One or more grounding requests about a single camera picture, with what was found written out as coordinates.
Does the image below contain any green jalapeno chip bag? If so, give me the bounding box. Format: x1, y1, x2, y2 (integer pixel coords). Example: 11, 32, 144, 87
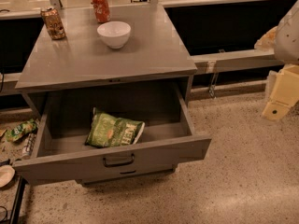
86, 107, 145, 148

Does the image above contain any black drawer handle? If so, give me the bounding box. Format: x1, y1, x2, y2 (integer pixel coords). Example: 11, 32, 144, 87
103, 154, 135, 168

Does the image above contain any green snack bag on floor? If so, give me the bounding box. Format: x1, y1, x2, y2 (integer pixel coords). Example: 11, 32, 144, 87
5, 119, 37, 142

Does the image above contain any black stand on floor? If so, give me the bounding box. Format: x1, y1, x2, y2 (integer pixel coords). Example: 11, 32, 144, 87
0, 159, 27, 224

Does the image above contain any gold brown soda can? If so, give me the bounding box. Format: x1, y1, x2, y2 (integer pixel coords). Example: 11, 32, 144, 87
40, 6, 66, 40

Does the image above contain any grey metal rail frame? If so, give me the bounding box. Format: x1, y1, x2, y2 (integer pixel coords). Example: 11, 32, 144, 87
0, 0, 299, 99

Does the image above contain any white wrapper on floor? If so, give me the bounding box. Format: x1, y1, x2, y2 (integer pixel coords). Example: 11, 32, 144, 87
21, 133, 36, 159

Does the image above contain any white ceramic bowl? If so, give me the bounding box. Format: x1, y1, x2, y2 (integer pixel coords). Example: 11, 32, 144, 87
97, 21, 131, 49

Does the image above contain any orange soda can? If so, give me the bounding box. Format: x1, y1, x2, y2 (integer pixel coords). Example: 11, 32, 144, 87
91, 0, 110, 23

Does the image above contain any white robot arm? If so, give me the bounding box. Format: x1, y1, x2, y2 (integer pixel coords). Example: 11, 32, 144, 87
254, 1, 299, 120

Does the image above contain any white plate on floor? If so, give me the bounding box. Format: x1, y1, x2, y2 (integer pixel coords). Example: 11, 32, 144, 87
0, 165, 15, 188

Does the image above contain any grey cabinet counter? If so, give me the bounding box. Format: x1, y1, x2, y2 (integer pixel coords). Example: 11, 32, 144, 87
14, 3, 198, 117

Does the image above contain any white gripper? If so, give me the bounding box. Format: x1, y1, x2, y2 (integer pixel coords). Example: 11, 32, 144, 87
262, 64, 299, 120

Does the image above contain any open grey top drawer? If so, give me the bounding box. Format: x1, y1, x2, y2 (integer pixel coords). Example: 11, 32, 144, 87
13, 81, 211, 185

